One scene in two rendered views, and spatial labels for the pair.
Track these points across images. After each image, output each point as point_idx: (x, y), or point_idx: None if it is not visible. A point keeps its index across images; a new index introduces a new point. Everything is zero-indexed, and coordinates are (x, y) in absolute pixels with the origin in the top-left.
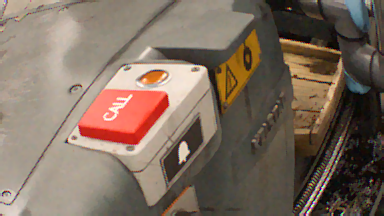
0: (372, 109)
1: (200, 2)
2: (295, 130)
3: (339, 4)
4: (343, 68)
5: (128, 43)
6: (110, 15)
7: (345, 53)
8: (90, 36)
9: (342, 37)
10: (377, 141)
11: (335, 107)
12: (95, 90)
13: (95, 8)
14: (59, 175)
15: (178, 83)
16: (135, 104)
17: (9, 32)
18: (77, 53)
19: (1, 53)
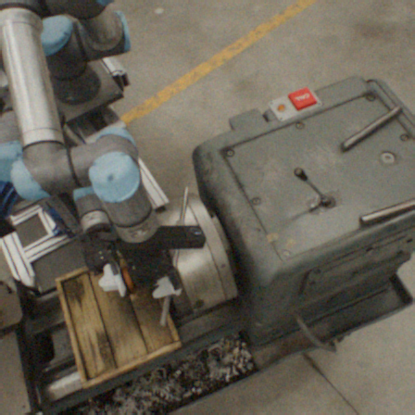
0: None
1: (231, 137)
2: None
3: (98, 197)
4: (110, 226)
5: (269, 132)
6: (254, 160)
7: (109, 217)
8: (270, 152)
9: (106, 211)
10: None
11: None
12: (295, 118)
13: (250, 176)
14: (337, 94)
15: (279, 101)
16: (297, 94)
17: (290, 227)
18: (282, 145)
19: (308, 205)
